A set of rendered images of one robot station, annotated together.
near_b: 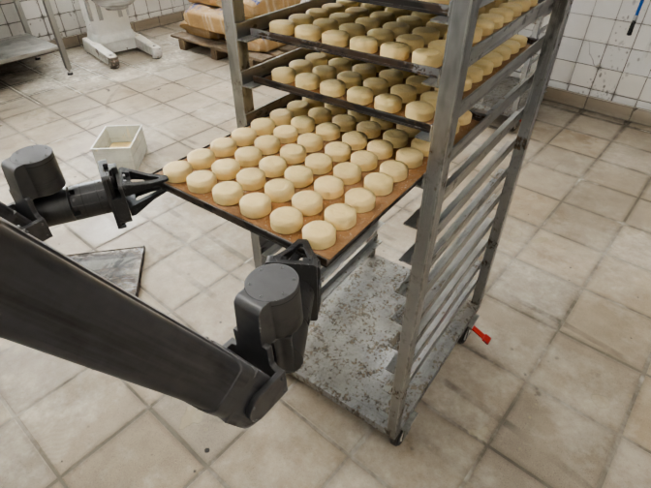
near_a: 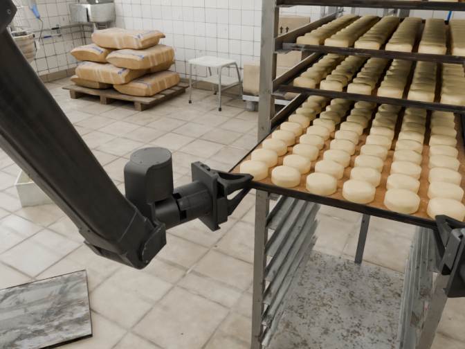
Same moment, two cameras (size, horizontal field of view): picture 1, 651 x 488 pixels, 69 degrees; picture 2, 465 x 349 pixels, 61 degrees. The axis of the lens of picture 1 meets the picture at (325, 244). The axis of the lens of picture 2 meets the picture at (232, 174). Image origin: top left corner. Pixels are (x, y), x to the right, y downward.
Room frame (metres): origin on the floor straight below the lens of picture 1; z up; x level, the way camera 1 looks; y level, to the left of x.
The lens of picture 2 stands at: (0.12, 0.42, 1.29)
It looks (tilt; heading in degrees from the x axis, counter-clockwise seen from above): 28 degrees down; 349
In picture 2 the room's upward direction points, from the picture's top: straight up
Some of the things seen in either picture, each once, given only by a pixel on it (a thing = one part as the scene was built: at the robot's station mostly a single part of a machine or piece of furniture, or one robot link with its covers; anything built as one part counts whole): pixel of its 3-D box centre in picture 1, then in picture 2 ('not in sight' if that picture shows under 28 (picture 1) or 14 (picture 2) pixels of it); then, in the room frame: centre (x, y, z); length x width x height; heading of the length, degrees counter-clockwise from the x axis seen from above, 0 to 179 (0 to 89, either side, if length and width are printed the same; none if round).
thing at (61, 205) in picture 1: (54, 203); (156, 210); (0.63, 0.43, 0.97); 0.07 x 0.06 x 0.07; 114
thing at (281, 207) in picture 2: not in sight; (304, 173); (1.20, -0.03, 0.69); 0.64 x 0.03 x 0.03; 144
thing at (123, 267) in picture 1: (65, 285); (12, 318); (1.43, 1.09, 0.01); 0.60 x 0.40 x 0.03; 101
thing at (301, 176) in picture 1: (298, 176); (368, 164); (0.72, 0.05, 0.97); 0.05 x 0.05 x 0.02
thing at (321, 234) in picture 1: (319, 234); (445, 210); (0.55, 0.01, 0.97); 0.05 x 0.05 x 0.02
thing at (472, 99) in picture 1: (494, 75); not in sight; (0.97, -0.35, 1.05); 0.64 x 0.03 x 0.03; 144
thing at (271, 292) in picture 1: (256, 335); not in sight; (0.33, 0.07, 1.00); 0.12 x 0.09 x 0.12; 143
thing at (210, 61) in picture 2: not in sight; (216, 81); (4.22, -0.19, 0.23); 0.45 x 0.45 x 0.46; 41
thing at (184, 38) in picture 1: (246, 42); (129, 90); (4.67, 0.75, 0.06); 1.20 x 0.80 x 0.11; 52
